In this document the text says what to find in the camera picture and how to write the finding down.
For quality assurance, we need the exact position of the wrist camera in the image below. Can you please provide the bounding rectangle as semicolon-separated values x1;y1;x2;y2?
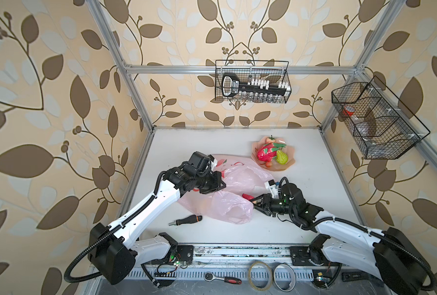
265;177;290;199
187;151;216;173

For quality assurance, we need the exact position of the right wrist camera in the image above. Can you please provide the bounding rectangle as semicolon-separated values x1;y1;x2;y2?
265;177;290;199

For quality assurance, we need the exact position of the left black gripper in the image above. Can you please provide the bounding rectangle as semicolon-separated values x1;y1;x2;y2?
194;170;229;192

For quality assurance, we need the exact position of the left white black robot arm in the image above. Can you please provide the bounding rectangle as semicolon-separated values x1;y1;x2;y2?
63;152;226;285

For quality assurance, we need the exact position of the red-handled ratchet wrench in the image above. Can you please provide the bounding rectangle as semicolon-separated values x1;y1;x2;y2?
204;272;242;285

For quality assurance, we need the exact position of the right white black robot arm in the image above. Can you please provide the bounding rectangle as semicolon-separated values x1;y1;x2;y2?
250;177;437;295

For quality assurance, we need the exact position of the black socket set holder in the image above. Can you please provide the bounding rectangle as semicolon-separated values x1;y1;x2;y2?
219;73;292;97

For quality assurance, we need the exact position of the black orange screwdriver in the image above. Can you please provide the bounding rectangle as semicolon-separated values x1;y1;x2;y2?
168;215;203;226

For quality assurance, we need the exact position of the grey tape roll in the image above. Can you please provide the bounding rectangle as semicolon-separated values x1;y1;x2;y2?
273;264;297;293

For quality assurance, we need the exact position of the black wire basket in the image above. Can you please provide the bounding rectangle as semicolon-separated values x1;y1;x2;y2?
331;76;430;160
214;59;292;104

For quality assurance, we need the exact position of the pink dragon fruit toy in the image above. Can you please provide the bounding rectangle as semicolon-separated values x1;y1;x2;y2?
256;143;286;162

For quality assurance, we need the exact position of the orange fruit plate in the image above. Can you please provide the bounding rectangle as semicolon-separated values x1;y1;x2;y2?
251;136;296;172

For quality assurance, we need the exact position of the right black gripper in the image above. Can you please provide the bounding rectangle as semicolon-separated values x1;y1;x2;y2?
249;193;296;216

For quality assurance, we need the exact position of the right black wire basket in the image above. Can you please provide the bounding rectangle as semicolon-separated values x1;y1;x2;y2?
331;76;430;160

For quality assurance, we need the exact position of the black adjustable wrench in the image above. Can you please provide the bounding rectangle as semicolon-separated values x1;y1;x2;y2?
342;272;369;282

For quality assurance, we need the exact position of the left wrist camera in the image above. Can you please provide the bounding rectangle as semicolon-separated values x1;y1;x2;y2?
187;151;216;173

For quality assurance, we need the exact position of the red-capped plastic bottle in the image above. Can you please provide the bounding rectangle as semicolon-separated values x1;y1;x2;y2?
342;105;380;146

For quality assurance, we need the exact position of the centre black wire basket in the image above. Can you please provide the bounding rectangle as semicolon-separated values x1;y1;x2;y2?
214;59;292;104

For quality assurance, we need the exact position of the clear tape roll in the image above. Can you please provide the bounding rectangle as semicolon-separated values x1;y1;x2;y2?
247;261;273;291

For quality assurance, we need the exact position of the pink plastic fruit-print bag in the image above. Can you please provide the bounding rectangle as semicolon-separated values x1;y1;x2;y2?
178;154;274;224

